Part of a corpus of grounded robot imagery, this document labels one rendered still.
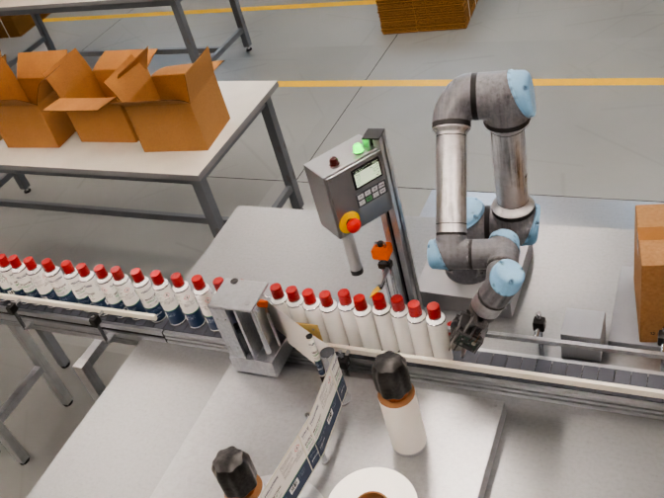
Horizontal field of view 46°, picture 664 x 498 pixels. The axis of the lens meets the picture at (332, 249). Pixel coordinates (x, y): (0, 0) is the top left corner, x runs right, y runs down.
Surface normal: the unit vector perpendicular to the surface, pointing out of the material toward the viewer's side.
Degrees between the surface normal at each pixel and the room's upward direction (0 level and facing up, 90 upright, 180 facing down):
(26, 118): 90
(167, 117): 90
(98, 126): 91
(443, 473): 0
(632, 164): 0
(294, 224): 0
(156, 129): 90
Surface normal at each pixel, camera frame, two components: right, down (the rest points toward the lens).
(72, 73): 0.81, -0.12
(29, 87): -0.34, 0.65
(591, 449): -0.22, -0.76
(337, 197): 0.53, 0.44
